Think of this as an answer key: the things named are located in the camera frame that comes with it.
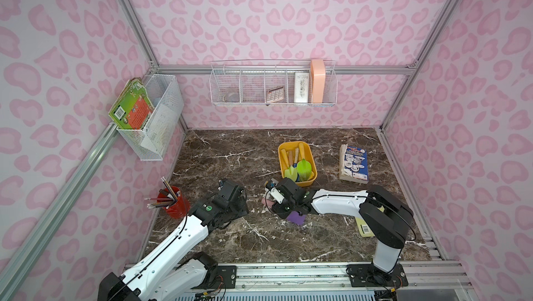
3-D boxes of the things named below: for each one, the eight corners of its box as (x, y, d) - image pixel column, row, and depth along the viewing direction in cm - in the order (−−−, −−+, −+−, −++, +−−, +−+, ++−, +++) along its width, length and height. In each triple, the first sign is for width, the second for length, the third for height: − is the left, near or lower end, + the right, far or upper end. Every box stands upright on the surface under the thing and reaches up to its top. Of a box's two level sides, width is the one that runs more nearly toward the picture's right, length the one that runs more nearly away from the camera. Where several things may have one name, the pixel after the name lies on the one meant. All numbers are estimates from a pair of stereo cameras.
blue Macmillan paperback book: (338, 179, 101) (340, 175, 98) (339, 147, 114) (341, 143, 111) (367, 184, 99) (369, 180, 96) (365, 152, 112) (367, 147, 109)
